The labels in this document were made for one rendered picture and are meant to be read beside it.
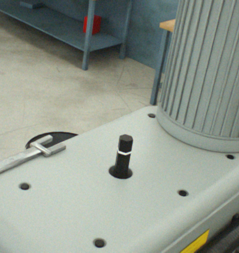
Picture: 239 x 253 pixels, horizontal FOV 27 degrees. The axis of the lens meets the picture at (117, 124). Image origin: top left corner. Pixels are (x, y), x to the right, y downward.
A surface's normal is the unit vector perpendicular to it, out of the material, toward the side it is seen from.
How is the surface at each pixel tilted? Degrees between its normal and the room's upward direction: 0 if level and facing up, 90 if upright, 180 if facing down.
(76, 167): 0
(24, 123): 0
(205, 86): 90
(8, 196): 0
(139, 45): 90
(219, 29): 90
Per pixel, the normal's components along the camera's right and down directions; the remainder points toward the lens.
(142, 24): -0.66, 0.29
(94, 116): 0.14, -0.86
